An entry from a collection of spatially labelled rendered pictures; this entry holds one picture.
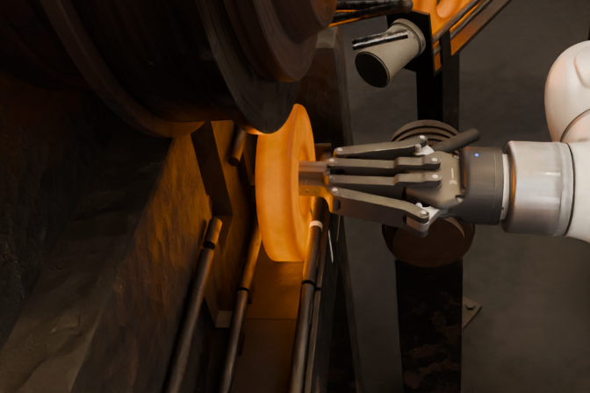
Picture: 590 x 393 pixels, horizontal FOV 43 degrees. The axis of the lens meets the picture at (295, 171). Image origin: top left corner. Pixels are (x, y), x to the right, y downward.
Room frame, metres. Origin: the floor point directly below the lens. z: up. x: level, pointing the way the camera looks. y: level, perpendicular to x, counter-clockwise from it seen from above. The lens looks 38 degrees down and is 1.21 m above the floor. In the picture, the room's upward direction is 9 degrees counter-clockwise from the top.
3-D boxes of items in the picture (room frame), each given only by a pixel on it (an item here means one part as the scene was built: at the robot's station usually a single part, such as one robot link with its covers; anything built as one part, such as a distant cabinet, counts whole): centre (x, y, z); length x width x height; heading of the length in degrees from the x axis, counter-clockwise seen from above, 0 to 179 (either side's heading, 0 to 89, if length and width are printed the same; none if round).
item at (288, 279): (0.57, 0.01, 0.66); 0.19 x 0.07 x 0.01; 167
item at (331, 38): (0.79, -0.02, 0.68); 0.11 x 0.08 x 0.24; 77
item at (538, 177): (0.54, -0.22, 0.73); 0.09 x 0.06 x 0.09; 167
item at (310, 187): (0.56, -0.02, 0.74); 0.05 x 0.03 x 0.01; 77
